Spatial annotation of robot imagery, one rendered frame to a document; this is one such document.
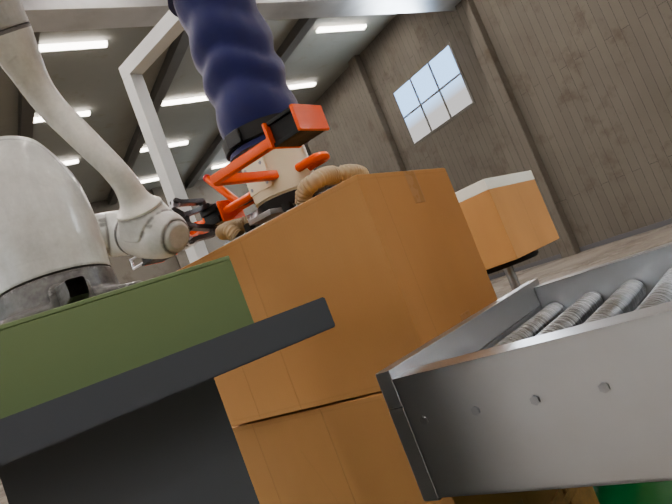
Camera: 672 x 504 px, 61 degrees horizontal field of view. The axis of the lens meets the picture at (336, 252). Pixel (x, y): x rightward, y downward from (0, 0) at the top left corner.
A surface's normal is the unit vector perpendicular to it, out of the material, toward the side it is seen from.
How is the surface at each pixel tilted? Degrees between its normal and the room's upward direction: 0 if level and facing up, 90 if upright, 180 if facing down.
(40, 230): 90
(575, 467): 90
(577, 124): 90
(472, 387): 90
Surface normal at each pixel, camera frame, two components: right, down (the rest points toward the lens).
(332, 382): -0.57, 0.15
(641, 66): -0.80, 0.26
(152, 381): 0.48, -0.26
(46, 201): 0.61, -0.38
